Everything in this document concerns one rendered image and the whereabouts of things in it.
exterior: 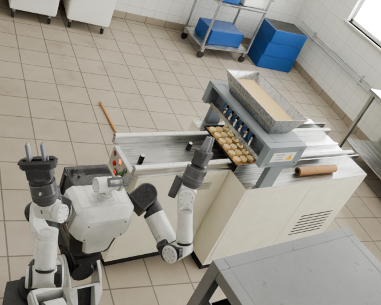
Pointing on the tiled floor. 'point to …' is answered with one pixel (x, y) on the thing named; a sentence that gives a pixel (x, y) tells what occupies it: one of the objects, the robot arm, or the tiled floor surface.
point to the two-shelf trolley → (232, 23)
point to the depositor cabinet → (271, 206)
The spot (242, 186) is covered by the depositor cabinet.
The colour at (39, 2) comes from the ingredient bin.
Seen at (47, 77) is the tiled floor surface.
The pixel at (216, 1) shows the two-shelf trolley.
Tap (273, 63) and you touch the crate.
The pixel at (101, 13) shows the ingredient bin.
